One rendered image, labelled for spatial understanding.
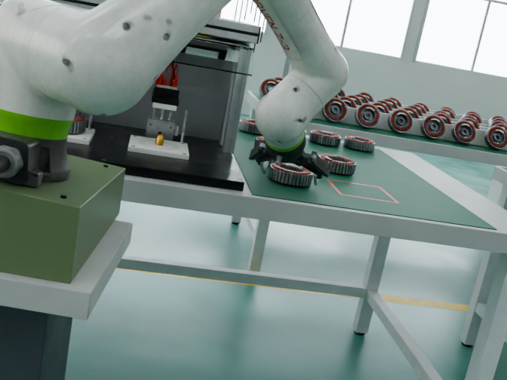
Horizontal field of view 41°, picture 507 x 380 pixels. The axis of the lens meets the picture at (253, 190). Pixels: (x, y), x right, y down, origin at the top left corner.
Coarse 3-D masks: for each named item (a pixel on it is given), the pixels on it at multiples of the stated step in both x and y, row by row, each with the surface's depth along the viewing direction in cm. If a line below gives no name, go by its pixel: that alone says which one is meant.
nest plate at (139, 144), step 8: (136, 136) 177; (144, 136) 179; (128, 144) 167; (136, 144) 168; (144, 144) 170; (152, 144) 172; (168, 144) 175; (176, 144) 177; (184, 144) 179; (144, 152) 165; (152, 152) 166; (160, 152) 166; (168, 152) 166; (176, 152) 167; (184, 152) 169
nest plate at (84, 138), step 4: (88, 128) 176; (84, 132) 171; (88, 132) 172; (92, 132) 173; (68, 136) 162; (72, 136) 163; (76, 136) 164; (80, 136) 165; (84, 136) 166; (88, 136) 167; (92, 136) 170; (68, 140) 162; (72, 140) 162; (76, 140) 162; (80, 140) 163; (84, 140) 163; (88, 140) 163; (84, 144) 163; (88, 144) 163
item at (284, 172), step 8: (272, 168) 170; (280, 168) 169; (288, 168) 176; (296, 168) 176; (304, 168) 175; (272, 176) 170; (280, 176) 169; (288, 176) 168; (296, 176) 168; (304, 176) 169; (288, 184) 168; (296, 184) 168; (304, 184) 170
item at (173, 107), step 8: (160, 88) 174; (168, 88) 174; (176, 88) 177; (152, 96) 174; (160, 96) 174; (168, 96) 174; (176, 96) 175; (160, 104) 173; (168, 104) 175; (176, 104) 175; (152, 112) 185
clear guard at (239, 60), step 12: (192, 48) 155; (228, 48) 158; (240, 48) 159; (252, 48) 159; (180, 60) 153; (192, 60) 154; (204, 60) 154; (216, 60) 155; (228, 60) 156; (240, 60) 157; (252, 60) 158; (240, 72) 155
